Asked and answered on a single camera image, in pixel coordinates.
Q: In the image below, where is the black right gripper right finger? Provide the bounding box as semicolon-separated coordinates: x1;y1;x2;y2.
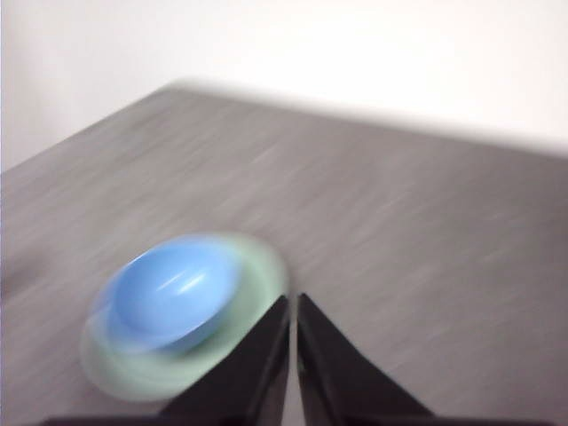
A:
296;292;436;426

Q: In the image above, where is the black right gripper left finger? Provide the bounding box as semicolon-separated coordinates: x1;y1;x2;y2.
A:
159;295;290;426

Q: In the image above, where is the blue ribbed bowl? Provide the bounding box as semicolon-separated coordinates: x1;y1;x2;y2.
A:
95;237;246;356

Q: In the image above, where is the green round plate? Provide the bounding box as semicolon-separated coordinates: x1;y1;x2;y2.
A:
79;230;293;404

